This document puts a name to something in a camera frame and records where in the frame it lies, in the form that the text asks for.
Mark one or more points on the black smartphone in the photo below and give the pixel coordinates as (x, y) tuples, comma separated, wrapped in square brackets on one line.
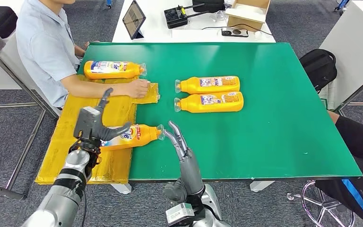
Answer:
[(234, 32)]

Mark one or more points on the white table foot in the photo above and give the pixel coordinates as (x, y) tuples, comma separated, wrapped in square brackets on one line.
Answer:
[(121, 188), (261, 185)]

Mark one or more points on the chrome office chair base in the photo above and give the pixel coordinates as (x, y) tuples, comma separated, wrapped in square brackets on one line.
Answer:
[(326, 204)]

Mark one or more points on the black bag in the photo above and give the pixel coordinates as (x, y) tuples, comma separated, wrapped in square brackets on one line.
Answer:
[(208, 5)]

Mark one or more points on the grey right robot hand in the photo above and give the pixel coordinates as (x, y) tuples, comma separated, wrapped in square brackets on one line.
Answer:
[(191, 172)]

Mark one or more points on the clear plastic piece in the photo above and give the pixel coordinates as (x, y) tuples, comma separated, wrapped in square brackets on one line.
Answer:
[(218, 16)]

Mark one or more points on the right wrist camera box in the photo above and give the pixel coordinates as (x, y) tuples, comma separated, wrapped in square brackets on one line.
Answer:
[(180, 214)]

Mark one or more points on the person's forearm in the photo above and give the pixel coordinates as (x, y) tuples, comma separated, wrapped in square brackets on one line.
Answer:
[(90, 89)]

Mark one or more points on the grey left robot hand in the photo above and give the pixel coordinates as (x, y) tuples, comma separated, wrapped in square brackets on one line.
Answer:
[(106, 133)]

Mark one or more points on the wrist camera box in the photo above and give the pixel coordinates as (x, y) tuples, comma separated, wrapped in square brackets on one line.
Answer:
[(86, 122), (180, 214)]

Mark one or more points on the yellow taped cardboard sheet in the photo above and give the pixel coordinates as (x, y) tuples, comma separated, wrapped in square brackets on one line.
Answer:
[(62, 150)]

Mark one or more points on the seated person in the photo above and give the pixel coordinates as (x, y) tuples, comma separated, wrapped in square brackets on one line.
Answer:
[(43, 47)]

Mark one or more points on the person's hand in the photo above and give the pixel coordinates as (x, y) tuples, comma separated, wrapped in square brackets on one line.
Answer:
[(90, 43), (137, 89)]

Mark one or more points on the open cardboard box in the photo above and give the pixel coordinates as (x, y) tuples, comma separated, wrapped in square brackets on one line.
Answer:
[(248, 20)]

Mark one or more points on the person in black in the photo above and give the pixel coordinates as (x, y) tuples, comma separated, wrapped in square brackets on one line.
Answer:
[(356, 141)]

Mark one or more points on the orange detergent bottle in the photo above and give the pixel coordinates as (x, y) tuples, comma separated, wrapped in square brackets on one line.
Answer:
[(112, 73), (191, 105), (144, 136), (191, 86)]

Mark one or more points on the black tablet on stand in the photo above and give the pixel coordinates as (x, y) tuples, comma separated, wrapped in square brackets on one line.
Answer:
[(134, 17)]

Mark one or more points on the black router with antennas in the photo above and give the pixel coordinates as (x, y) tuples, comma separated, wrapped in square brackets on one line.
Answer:
[(176, 17)]

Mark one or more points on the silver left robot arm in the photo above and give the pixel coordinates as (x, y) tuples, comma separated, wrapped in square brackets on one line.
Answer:
[(62, 194)]

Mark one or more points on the black backpack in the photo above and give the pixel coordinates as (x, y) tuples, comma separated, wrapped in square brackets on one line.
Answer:
[(317, 67)]

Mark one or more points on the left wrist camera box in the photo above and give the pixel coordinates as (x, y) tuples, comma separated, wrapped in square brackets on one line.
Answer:
[(86, 122)]

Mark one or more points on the white side table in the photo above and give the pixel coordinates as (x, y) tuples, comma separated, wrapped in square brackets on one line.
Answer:
[(350, 47)]

